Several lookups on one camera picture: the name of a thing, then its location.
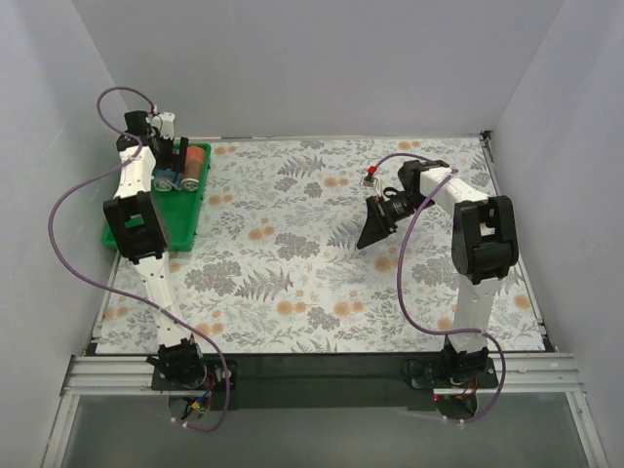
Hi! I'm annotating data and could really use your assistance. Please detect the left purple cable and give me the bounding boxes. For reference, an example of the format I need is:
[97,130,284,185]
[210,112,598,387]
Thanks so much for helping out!
[49,86,231,434]

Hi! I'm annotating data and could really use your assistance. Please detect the blue towel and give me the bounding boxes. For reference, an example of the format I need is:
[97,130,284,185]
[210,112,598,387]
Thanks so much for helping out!
[152,169,183,192]

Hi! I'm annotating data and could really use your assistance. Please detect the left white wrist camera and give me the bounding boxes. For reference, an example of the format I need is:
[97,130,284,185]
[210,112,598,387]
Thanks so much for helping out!
[150,112,176,140]

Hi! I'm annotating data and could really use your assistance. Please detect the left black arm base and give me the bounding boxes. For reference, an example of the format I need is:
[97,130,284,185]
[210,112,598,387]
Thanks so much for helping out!
[150,359,226,392]

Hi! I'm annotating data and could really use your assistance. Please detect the aluminium frame rail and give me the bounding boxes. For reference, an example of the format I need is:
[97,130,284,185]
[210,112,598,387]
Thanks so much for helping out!
[44,352,607,467]

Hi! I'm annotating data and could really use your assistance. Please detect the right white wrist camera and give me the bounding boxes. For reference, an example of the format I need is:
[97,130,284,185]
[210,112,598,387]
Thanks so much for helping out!
[361,166,382,190]

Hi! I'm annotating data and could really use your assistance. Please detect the orange brown bear towel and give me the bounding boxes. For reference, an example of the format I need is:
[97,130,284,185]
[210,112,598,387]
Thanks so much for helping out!
[180,146,207,191]

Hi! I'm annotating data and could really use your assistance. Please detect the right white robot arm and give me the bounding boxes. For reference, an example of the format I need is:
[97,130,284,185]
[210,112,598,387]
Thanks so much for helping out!
[357,155,519,388]

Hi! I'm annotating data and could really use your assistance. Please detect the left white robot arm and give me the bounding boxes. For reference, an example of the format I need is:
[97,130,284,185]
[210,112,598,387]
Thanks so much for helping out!
[103,110,207,389]

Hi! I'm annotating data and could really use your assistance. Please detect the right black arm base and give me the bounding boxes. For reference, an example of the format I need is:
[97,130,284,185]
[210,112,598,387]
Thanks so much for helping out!
[401,354,499,390]

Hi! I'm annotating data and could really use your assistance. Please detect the green plastic tray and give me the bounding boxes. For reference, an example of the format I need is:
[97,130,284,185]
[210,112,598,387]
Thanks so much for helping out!
[102,141,211,263]

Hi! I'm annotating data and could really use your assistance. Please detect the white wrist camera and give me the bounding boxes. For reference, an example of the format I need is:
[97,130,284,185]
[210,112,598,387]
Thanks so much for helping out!
[361,166,382,190]
[150,112,176,140]

